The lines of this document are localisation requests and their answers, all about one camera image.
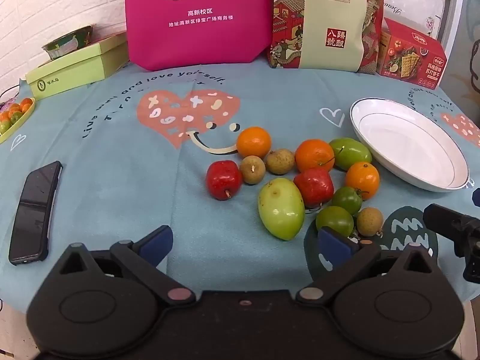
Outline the blue printed tablecloth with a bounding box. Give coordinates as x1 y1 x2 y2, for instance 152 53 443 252
0 58 480 310

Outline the light green cardboard box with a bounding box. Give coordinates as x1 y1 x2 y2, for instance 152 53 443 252
25 32 130 101

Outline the red patterned gift bag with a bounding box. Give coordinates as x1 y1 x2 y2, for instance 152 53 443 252
267 0 386 75

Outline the red cracker box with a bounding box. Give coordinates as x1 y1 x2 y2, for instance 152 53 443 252
377 17 448 89

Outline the black smartphone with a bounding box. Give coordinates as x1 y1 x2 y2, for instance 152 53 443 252
8 160 63 266

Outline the red apple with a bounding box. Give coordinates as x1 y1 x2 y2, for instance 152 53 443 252
206 160 243 200
293 168 335 208

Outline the black cable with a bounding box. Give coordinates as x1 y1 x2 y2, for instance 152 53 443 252
0 84 24 101

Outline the pile of miniature toy produce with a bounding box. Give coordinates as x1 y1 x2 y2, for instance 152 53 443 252
0 98 32 136

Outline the green patterned bowl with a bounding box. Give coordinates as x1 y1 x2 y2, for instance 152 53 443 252
41 25 94 60

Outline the pink tote bag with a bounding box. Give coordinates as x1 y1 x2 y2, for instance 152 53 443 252
125 0 274 72

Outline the brown kiwi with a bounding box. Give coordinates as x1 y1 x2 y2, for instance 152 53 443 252
240 155 266 185
265 149 295 175

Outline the green tomato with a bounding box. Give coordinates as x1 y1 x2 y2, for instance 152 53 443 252
331 186 363 216
316 206 355 238

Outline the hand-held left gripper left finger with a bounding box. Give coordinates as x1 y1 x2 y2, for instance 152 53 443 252
52 225 196 306

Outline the yellow-green tray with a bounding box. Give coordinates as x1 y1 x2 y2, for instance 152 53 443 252
0 97 36 145

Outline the small green mango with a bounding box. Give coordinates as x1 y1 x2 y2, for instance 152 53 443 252
329 137 373 172

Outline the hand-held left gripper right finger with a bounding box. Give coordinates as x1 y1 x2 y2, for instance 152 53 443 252
295 226 442 306

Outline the orange with stem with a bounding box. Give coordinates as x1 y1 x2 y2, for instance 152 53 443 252
295 139 335 173

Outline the white plate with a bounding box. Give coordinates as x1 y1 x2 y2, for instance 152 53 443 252
349 97 471 193

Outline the large green mango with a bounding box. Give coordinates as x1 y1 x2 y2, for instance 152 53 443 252
257 177 305 241

